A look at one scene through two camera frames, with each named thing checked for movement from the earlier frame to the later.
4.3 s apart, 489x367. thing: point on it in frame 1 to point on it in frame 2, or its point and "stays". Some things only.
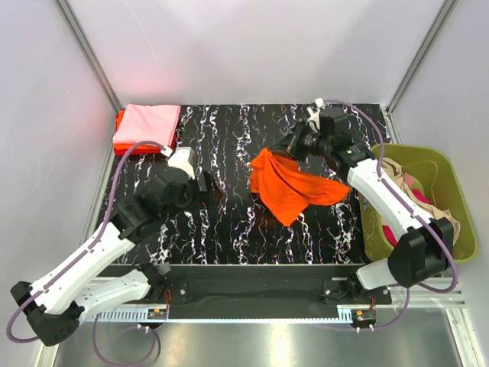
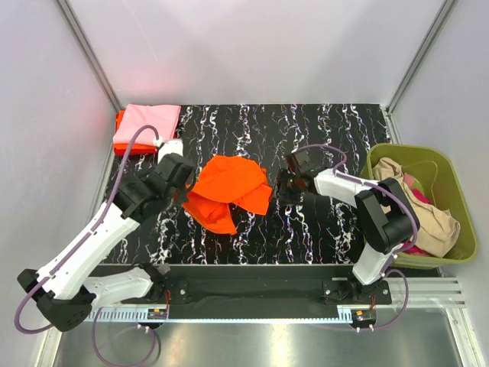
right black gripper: [291, 147] to [280, 180]
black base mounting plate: [262, 285] stays
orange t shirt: [286, 191] to [223, 181]
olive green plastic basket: [432, 165] stays
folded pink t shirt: [140, 123] stays
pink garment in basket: [408, 180] stays
